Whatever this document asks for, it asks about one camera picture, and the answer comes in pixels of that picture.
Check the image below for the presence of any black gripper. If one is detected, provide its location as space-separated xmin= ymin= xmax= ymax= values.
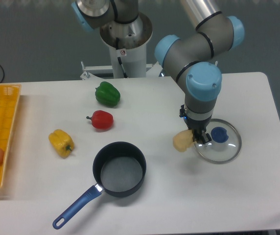
xmin=179 ymin=104 xmax=213 ymax=144

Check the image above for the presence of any red bell pepper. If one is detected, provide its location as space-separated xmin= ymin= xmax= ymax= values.
xmin=86 ymin=110 xmax=114 ymax=130

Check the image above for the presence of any green bell pepper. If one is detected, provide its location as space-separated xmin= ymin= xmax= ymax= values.
xmin=95 ymin=81 xmax=120 ymax=107

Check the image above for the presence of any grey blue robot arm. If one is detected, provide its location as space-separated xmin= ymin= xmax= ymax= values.
xmin=71 ymin=0 xmax=245 ymax=144

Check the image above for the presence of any yellow bell pepper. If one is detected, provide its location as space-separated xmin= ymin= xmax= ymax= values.
xmin=48 ymin=129 xmax=74 ymax=158

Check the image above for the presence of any dark blue saucepan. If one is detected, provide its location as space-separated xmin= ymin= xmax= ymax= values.
xmin=52 ymin=141 xmax=147 ymax=230

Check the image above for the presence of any glass pot lid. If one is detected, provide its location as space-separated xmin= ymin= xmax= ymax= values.
xmin=194 ymin=118 xmax=242 ymax=164

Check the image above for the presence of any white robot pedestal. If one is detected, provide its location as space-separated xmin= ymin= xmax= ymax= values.
xmin=80 ymin=14 xmax=165 ymax=80

